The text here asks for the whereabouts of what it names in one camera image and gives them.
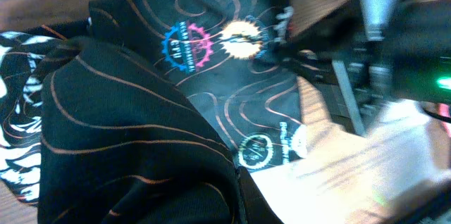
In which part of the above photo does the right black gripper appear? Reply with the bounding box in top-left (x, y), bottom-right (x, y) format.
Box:
top-left (281, 0), bottom-right (399, 137)

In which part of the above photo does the black orange-patterned jersey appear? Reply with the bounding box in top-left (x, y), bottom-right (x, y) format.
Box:
top-left (1, 0), bottom-right (301, 223)

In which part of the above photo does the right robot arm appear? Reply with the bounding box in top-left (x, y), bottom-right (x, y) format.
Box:
top-left (277, 0), bottom-right (450, 136)

